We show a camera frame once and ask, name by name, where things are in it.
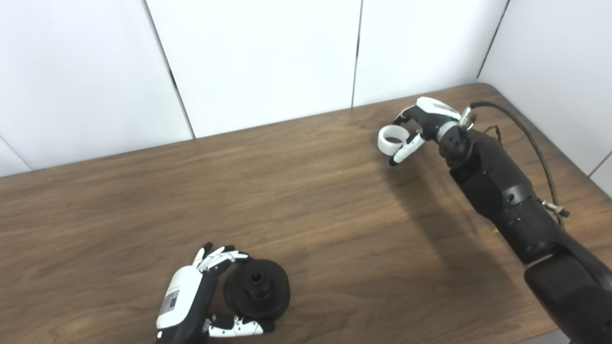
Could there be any white ring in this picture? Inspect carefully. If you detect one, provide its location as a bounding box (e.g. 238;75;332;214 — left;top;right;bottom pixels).
377;125;411;156

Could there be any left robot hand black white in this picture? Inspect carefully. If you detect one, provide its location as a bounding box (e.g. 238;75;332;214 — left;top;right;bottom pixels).
155;242;276;344

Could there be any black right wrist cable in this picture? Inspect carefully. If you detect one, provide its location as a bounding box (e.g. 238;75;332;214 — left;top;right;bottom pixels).
460;101;570;227

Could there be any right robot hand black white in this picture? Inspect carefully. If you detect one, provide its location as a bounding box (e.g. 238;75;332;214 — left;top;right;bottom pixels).
388;97;463;167

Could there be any round black part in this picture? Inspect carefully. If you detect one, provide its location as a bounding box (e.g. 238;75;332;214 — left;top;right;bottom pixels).
223;258;291;321

